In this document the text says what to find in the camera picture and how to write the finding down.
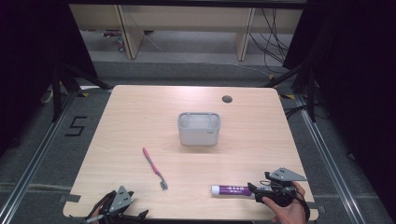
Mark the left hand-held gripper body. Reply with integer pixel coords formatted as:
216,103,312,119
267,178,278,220
90,185,135,224

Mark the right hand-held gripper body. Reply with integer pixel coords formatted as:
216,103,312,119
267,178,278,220
255,167,308,208

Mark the purple and white toothpaste tube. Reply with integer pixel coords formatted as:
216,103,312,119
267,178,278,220
211,184,257,198

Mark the pink toothbrush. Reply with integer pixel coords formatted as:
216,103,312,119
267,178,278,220
142,147,169,191

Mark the grey plastic organiser box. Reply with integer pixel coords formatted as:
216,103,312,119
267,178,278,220
177,111,222,147

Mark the person's left hand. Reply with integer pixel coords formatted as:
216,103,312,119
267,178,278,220
91,206,106,224

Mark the person's right hand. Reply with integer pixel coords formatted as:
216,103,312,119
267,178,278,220
261,182,308,224

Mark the black metal stand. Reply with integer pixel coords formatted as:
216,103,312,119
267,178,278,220
50,61,114,123
263,61,318,123

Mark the black curtain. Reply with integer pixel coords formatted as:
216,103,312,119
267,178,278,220
0,0,98,157
282,0,396,216

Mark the light wooden desk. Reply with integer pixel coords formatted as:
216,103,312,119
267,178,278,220
68,3,304,62

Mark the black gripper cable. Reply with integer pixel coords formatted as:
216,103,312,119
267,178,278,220
293,186,311,220

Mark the aluminium floor rail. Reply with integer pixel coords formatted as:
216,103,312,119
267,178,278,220
0,91,79,224
294,92,370,224

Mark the black floor cable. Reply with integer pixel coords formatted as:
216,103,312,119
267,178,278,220
283,105,310,119

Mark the bundle of black cables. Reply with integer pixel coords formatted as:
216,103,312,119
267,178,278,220
248,8,291,75

